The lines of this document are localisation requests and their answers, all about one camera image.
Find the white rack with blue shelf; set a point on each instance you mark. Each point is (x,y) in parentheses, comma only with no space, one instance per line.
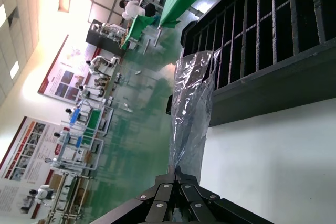
(78,142)

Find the person in white shirt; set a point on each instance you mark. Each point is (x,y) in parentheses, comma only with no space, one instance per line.
(134,9)

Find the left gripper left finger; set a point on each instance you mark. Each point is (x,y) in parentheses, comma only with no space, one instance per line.
(157,197)

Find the tube frame workbench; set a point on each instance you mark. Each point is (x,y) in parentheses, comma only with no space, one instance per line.
(63,184)

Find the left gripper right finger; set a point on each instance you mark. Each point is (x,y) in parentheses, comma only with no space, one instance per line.
(197,197)

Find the grey translucent antistatic bag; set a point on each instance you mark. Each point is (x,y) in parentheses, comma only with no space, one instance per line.
(189,103)

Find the small white floor object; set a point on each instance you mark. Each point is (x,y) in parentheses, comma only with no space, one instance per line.
(138,72)

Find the ceiling light panel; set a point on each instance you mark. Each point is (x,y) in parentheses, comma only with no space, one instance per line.
(2,15)
(14,69)

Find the white rack with green panel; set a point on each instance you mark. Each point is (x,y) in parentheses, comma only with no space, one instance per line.
(93,124)

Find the person in black clothes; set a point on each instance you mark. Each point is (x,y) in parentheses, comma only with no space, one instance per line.
(150,9)

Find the poster with purple photos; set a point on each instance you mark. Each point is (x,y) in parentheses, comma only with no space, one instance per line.
(63,77)

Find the small green cloth table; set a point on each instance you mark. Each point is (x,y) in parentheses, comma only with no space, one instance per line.
(136,27)

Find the black cabinet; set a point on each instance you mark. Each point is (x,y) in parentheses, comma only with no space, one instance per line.
(95,37)

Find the poster with photo row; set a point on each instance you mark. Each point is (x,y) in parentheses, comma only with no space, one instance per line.
(26,142)

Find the black slotted container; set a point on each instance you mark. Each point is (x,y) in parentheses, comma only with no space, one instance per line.
(262,90)

